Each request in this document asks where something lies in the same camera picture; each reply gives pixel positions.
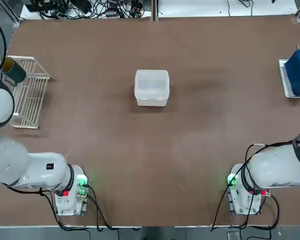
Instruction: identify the white plastic preservation box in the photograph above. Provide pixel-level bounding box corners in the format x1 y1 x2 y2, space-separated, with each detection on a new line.
134 69 171 108

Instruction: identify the translucent white box lid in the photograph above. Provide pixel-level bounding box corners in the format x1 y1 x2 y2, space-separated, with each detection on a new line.
134 69 171 100

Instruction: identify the small circuit board red light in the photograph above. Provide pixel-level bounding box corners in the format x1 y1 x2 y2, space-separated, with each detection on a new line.
131 0 144 19

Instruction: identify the white desk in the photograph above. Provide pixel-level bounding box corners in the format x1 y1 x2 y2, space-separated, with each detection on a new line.
19 0 298 20

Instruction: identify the white rectangular tray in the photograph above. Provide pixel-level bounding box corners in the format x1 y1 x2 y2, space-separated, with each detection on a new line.
278 58 300 99

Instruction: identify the teal mug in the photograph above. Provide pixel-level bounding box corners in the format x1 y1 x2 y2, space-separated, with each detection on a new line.
1 56 28 87

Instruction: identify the blue cloth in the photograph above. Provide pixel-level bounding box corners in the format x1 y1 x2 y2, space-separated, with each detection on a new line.
284 49 300 97

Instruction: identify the black left base cable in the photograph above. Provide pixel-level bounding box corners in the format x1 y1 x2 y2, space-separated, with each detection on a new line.
86 183 143 232

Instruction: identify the black base cable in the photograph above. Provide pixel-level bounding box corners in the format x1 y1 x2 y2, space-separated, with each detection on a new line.
261 192 282 232
86 183 143 232

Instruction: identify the white wire rack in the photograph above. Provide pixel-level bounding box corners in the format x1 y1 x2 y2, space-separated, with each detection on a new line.
0 55 51 130

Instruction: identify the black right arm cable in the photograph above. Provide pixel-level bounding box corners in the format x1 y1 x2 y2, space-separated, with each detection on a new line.
211 131 300 232

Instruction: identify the black adapter cable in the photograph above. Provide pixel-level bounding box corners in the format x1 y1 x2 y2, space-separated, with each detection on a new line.
223 0 255 17

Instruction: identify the black right base cable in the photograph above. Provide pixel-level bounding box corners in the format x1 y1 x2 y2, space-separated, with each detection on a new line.
261 192 282 232

